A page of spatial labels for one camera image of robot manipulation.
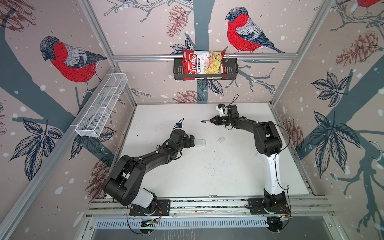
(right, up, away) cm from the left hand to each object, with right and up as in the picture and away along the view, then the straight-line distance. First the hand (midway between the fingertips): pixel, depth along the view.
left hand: (188, 137), depth 90 cm
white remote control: (+7, -5, +8) cm, 11 cm away
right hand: (+15, +8, +15) cm, 23 cm away
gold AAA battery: (+10, +9, +20) cm, 23 cm away
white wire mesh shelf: (-47, +12, -17) cm, 51 cm away
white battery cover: (+22, -3, +8) cm, 23 cm away
